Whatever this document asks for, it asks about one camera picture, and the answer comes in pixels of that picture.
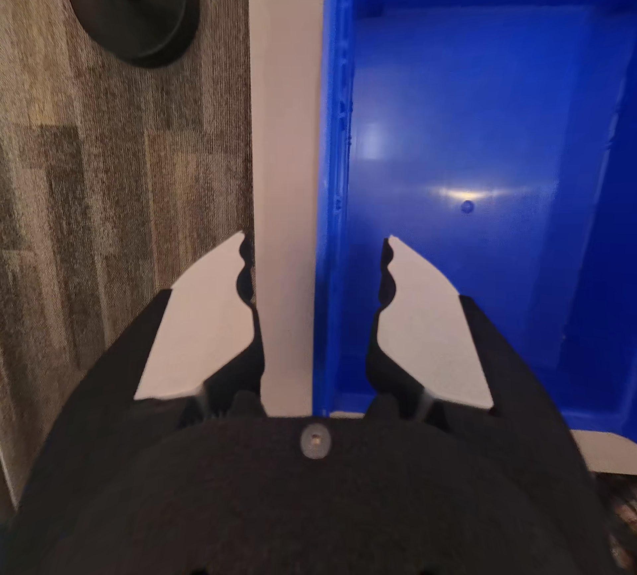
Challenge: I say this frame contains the person in plaid shirt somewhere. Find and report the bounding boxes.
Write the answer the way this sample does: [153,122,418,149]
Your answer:
[595,473,637,575]

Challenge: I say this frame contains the blue plastic bin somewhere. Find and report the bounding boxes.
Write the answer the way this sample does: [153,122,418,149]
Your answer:
[313,0,637,436]

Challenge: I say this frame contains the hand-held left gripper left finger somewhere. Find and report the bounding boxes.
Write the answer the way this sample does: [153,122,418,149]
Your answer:
[134,232,264,401]

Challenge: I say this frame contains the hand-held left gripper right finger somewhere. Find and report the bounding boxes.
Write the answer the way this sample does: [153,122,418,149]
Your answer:
[366,236,494,410]

